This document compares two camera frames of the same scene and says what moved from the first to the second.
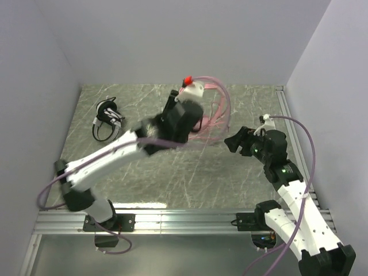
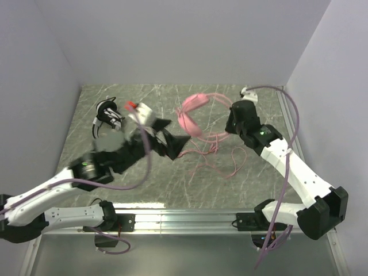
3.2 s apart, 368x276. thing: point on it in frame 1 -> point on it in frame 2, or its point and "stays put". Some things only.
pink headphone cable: (211, 127) -> (227, 163)
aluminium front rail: (188, 222) stays put
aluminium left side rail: (26, 268) stays put
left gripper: (171, 104) -> (160, 141)
